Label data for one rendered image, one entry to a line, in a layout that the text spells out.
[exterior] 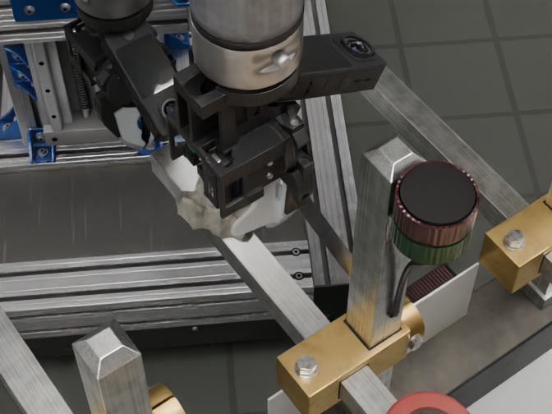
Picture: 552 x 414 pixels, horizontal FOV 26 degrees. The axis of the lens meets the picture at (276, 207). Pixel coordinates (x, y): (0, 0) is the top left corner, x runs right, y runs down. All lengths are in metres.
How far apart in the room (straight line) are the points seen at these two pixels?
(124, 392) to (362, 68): 0.29
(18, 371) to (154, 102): 0.29
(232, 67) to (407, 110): 0.52
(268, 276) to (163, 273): 0.77
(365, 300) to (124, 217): 0.99
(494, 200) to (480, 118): 1.18
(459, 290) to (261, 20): 0.55
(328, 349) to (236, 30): 0.40
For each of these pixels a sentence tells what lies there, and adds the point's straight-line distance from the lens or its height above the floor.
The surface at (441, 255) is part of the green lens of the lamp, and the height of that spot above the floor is 1.09.
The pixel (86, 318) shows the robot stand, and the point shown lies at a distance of 1.90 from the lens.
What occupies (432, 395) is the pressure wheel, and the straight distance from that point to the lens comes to 1.02.
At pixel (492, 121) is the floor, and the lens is 2.39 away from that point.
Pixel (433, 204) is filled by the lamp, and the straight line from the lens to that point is 0.85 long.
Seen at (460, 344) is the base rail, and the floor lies 0.70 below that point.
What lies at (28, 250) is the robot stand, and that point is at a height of 0.21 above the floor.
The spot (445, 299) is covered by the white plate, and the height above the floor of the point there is 0.77.
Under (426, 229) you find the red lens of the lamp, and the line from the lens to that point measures 0.84.
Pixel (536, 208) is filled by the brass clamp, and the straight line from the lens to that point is 1.21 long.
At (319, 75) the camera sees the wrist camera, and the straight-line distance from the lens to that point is 0.86.
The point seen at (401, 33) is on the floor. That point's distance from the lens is 2.52.
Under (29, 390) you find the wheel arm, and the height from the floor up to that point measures 0.96.
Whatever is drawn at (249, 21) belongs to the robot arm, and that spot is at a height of 1.28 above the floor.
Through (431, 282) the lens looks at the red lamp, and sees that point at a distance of 1.32.
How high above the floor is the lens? 1.81
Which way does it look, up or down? 55 degrees down
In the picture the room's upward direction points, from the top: straight up
